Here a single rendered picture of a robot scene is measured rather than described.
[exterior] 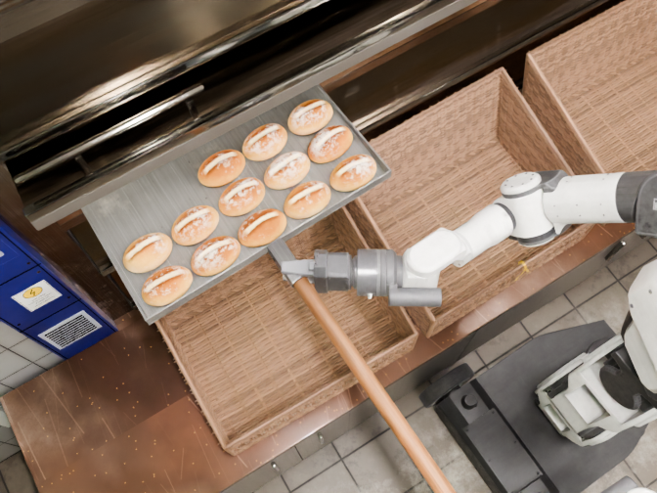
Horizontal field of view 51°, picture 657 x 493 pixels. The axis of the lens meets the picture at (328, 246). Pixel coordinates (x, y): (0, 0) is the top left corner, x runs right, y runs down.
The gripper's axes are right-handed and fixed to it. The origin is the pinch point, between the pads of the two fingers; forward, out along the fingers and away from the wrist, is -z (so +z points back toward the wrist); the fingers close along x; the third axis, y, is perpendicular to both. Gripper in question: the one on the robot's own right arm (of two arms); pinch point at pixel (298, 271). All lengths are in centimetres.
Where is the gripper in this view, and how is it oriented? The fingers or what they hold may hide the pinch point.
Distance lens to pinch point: 128.4
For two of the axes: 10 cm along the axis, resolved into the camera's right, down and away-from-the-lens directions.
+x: -0.2, -3.8, -9.3
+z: 10.0, 0.1, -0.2
